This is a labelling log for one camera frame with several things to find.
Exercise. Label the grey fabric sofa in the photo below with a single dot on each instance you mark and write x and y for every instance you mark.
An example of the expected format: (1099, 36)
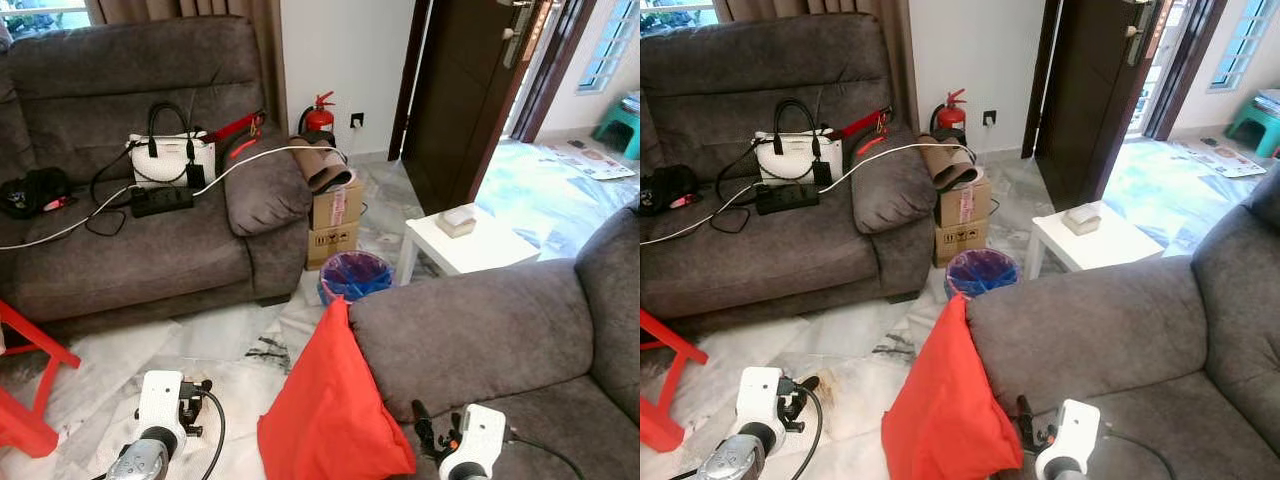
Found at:
(480, 340)
(130, 265)
(760, 260)
(1100, 340)

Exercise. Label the printed floor mat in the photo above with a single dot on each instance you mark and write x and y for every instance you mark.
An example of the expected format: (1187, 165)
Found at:
(588, 160)
(1215, 158)

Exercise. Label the red plastic chair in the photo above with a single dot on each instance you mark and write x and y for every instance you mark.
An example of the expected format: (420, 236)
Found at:
(25, 425)
(660, 425)

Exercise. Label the orange bin with blue bag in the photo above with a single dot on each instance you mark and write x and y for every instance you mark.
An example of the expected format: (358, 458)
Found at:
(980, 272)
(355, 277)

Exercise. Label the white side table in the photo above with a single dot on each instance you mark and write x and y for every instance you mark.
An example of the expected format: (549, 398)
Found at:
(485, 248)
(1110, 245)

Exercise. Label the cardboard box with black print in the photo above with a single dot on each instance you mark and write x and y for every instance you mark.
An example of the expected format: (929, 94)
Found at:
(332, 244)
(960, 242)

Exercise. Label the beige tissue box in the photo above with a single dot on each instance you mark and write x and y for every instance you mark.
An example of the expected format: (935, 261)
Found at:
(456, 222)
(1082, 220)

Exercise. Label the black power strip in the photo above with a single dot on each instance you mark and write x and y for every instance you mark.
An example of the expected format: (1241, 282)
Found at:
(785, 198)
(160, 201)

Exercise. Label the cardboard box with red tape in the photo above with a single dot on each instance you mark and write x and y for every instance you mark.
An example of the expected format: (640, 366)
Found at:
(965, 203)
(338, 205)

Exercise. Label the brown rolled cloth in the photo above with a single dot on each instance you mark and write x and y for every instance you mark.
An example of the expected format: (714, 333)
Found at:
(945, 160)
(318, 162)

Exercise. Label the red flat bag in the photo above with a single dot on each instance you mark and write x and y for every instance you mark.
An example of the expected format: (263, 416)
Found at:
(865, 123)
(238, 126)

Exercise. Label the red fire extinguisher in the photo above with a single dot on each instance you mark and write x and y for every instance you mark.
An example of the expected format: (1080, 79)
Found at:
(320, 118)
(952, 115)

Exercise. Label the dark brown door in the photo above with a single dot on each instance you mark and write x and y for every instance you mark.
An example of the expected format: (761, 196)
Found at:
(455, 100)
(1090, 100)

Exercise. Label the green plastic stool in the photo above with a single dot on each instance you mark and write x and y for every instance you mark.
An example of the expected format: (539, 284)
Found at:
(1255, 120)
(620, 122)

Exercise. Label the stack of papers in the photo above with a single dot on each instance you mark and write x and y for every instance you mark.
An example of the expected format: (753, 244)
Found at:
(632, 101)
(1268, 100)

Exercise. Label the silver door lock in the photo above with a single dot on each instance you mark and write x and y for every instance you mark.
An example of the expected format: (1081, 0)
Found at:
(513, 40)
(1138, 40)

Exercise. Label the blue louvre window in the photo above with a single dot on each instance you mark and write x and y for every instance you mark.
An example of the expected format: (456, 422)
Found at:
(610, 45)
(1240, 45)

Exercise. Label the clear glass window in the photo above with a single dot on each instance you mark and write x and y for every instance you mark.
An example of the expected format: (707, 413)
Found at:
(675, 15)
(40, 15)

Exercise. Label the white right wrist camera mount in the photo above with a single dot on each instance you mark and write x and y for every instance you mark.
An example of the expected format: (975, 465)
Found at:
(480, 435)
(1072, 430)

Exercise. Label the dark brown door frame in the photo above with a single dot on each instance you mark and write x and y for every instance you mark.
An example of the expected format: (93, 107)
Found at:
(1190, 60)
(560, 60)

